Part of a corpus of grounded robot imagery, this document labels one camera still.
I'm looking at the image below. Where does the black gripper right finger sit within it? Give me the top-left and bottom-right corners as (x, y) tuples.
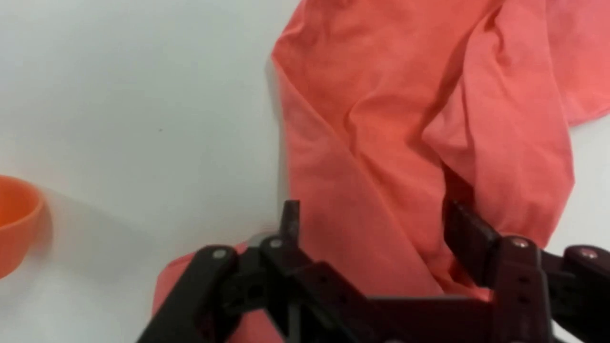
(443, 197), (610, 343)

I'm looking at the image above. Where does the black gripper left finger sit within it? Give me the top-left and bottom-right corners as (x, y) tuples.
(135, 199), (396, 343)

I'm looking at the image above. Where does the coral red sweatshirt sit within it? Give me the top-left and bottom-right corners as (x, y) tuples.
(150, 0), (610, 343)

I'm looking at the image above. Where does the orange bowl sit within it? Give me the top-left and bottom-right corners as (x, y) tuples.
(0, 176), (47, 281)

